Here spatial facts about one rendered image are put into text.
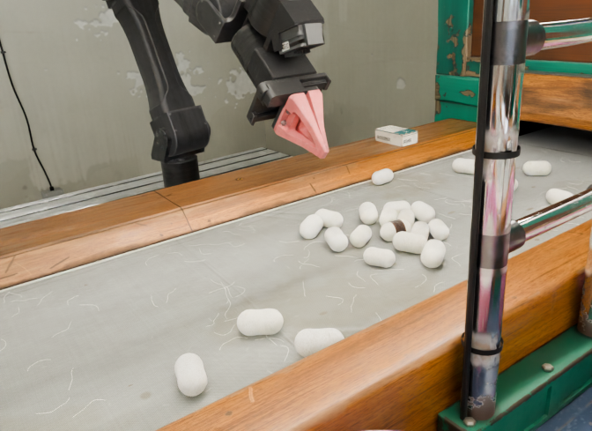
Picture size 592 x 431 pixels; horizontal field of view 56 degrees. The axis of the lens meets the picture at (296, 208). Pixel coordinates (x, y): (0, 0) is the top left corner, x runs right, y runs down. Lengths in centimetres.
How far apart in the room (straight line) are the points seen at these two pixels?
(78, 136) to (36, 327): 208
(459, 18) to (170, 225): 64
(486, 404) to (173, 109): 67
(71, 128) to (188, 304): 209
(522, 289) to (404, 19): 176
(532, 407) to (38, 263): 47
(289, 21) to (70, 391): 44
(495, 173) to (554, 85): 59
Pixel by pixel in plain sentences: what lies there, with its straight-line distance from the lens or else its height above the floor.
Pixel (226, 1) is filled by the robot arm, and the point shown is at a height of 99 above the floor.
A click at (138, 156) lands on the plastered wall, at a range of 268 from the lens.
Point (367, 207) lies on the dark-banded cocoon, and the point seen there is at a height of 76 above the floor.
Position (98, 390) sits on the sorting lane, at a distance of 43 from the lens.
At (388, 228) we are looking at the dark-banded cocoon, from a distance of 59.
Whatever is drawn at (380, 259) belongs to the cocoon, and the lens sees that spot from 54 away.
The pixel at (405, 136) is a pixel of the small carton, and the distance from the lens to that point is 87.
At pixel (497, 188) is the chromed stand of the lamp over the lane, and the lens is 34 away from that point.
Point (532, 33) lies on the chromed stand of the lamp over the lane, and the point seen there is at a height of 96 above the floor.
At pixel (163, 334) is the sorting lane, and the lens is 47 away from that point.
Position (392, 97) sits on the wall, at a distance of 223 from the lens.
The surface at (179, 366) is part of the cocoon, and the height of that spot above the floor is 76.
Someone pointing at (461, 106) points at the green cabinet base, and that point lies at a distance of 107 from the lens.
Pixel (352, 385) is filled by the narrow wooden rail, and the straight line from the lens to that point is 36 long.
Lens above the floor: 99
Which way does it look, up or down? 21 degrees down
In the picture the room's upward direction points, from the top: 4 degrees counter-clockwise
